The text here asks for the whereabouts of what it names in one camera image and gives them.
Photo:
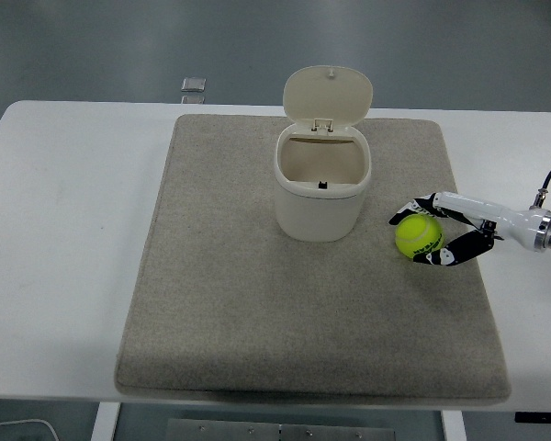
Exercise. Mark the grey metal plate with screws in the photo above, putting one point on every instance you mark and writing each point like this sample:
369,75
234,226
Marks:
220,432

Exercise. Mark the beige felt mat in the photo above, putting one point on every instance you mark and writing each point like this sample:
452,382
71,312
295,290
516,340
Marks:
257,298

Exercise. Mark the cream plastic bin with lid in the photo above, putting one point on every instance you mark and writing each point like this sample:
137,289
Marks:
319,216

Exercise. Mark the white table leg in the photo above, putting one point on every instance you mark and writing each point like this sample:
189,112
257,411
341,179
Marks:
104,422
453,427

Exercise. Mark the silver floor socket plate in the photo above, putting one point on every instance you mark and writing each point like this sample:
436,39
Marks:
194,83
193,99

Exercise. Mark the black table control panel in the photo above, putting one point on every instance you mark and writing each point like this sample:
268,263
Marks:
542,417

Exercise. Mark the yellow-green tennis ball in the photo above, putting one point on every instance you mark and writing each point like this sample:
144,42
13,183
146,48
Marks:
415,232

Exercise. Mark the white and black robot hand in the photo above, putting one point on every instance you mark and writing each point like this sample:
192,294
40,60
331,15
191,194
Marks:
509,219

